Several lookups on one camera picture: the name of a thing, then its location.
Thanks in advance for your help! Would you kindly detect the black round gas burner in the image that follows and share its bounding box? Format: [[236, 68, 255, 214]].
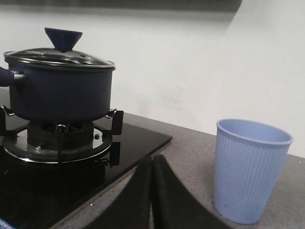
[[27, 122, 94, 150]]

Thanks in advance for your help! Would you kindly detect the glass lid with blue knob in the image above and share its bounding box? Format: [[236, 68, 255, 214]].
[[4, 27, 115, 69]]

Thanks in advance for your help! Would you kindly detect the black pot support grate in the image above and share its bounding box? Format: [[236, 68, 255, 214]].
[[0, 105, 124, 165]]

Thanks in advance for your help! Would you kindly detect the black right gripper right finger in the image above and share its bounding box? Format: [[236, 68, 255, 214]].
[[152, 155, 230, 229]]

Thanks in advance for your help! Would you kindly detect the black glass gas stove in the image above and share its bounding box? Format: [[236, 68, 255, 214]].
[[0, 116, 172, 229]]

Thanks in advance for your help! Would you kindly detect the blue energy label sticker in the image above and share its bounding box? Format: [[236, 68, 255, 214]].
[[0, 219, 15, 229]]

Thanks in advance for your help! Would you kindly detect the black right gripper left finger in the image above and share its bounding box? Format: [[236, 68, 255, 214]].
[[86, 156, 152, 229]]

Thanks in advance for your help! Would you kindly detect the light blue ribbed cup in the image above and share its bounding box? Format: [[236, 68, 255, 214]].
[[214, 119, 293, 224]]

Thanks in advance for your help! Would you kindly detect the dark blue cooking pot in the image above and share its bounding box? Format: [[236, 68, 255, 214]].
[[0, 59, 115, 123]]

